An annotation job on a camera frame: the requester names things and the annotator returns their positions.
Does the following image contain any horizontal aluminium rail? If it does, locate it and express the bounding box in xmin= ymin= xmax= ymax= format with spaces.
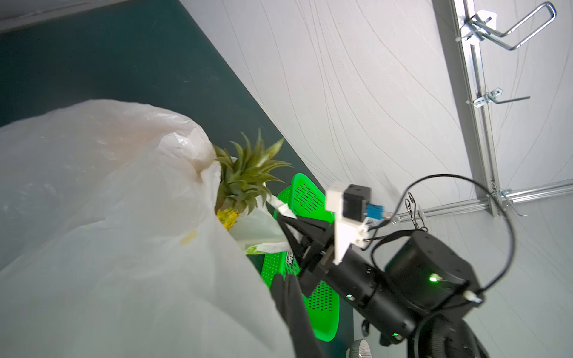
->
xmin=422 ymin=179 xmax=572 ymax=219

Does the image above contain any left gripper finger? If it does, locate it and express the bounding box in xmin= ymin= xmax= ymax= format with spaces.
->
xmin=270 ymin=274 xmax=325 ymax=358

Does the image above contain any left metal clamp hook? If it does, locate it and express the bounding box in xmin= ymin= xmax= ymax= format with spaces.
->
xmin=466 ymin=87 xmax=531 ymax=108

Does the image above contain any metal loop hook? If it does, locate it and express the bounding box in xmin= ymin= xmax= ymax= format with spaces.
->
xmin=456 ymin=1 xmax=558 ymax=52

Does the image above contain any right thin black cable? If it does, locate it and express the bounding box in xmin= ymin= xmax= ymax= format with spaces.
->
xmin=362 ymin=173 xmax=516 ymax=358

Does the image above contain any right metal hook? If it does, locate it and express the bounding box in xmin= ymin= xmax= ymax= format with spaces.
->
xmin=492 ymin=181 xmax=528 ymax=218

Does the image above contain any bronze ornate hook stand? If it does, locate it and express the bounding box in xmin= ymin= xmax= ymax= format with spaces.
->
xmin=386 ymin=191 xmax=429 ymax=232

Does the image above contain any green plastic basket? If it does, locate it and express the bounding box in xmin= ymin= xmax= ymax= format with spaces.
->
xmin=259 ymin=172 xmax=341 ymax=343

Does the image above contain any yellow pineapple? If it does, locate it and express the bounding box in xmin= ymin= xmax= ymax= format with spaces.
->
xmin=213 ymin=132 xmax=292 ymax=230

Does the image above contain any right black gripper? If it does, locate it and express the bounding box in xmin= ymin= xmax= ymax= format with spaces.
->
xmin=276 ymin=213 xmax=420 ymax=345

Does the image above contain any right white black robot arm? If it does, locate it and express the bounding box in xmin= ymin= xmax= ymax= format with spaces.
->
xmin=277 ymin=214 xmax=489 ymax=357

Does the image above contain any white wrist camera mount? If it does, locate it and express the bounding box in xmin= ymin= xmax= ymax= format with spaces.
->
xmin=325 ymin=182 xmax=386 ymax=266

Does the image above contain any white plastic bag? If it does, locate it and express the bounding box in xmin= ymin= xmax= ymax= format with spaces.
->
xmin=1 ymin=100 xmax=295 ymax=357

